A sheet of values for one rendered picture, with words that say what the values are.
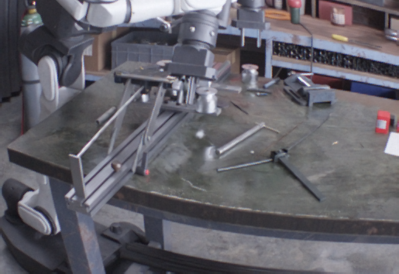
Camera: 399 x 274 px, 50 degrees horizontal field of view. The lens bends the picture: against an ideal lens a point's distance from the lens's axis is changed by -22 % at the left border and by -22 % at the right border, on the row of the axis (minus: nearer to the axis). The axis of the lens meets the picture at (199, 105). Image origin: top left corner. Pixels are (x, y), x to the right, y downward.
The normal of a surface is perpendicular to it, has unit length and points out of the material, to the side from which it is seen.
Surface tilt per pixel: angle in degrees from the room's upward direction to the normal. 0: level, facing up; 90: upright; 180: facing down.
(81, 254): 90
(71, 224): 90
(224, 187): 0
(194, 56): 60
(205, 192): 0
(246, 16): 90
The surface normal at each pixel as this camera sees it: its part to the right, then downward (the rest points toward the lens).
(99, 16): -0.37, 0.72
